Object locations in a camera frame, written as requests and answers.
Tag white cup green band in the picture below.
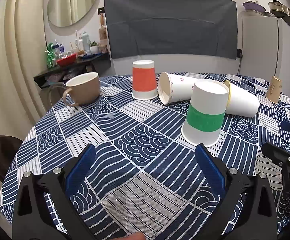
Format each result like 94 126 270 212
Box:
181 79 229 147

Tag small tan paper cup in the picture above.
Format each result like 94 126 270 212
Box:
266 76 282 103

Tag white cup yellow rim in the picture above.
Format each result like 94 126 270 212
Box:
223 80 259 118

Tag white cup pink hearts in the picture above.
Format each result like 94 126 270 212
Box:
158 72 197 105

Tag orange paper cup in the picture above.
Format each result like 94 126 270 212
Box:
132 60 158 100

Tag person's hand at bottom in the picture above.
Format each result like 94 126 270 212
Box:
118 232 146 240

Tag dark chair back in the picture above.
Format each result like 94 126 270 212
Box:
0 135 23 182

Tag white refrigerator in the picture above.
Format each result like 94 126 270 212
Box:
238 12 290 97

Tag blue white patterned tablecloth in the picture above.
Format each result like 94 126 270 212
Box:
0 73 290 239

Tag metal pot on fridge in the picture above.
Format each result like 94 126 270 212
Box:
268 0 290 17

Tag purple bowl on fridge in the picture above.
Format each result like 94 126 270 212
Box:
242 1 266 13

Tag beige ceramic mug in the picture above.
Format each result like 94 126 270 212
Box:
62 72 101 107

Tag green plastic bottle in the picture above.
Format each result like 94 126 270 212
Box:
45 42 57 69

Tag red bowl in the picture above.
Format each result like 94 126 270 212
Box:
56 54 77 67

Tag small potted plant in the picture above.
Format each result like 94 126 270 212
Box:
90 41 99 54

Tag white spray bottle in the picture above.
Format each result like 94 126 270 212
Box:
81 31 90 51

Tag wooden hair brush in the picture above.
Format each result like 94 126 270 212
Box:
99 13 107 40

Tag black wall shelf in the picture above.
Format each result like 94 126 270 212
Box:
33 52 111 89

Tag oval wall mirror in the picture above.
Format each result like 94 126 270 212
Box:
47 0 96 28

